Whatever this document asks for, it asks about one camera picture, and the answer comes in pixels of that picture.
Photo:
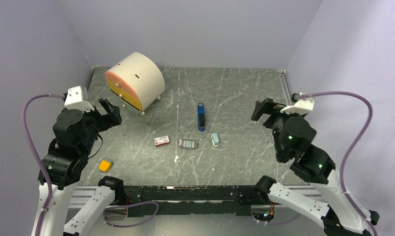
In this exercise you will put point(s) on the aluminium frame rail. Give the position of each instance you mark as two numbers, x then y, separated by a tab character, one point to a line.
281	75

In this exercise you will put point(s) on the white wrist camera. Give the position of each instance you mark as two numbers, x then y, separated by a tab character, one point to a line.
303	103
77	99

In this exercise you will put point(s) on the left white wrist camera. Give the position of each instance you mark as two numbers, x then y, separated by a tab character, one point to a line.
77	99

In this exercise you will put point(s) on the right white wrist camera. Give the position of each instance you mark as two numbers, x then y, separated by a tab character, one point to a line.
303	103

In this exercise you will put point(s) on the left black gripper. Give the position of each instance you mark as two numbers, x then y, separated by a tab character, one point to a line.
112	117

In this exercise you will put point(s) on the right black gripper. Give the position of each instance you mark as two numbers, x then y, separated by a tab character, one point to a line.
267	105

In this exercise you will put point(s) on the light blue small stapler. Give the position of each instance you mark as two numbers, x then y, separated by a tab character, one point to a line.
215	139

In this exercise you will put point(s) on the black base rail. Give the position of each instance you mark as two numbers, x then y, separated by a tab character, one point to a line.
240	200

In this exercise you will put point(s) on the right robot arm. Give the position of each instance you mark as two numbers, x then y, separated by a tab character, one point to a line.
338	214

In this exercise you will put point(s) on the red white staple box sleeve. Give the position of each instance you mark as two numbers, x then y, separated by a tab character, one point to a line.
161	141

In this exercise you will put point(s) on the cream round drawer cabinet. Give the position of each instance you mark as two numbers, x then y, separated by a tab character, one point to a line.
137	80

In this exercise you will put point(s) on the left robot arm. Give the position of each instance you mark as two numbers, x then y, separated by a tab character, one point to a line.
76	131

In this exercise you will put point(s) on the orange yellow small block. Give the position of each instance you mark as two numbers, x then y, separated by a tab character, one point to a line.
105	165

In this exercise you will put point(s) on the staple tray with staples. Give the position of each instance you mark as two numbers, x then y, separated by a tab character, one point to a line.
188	144

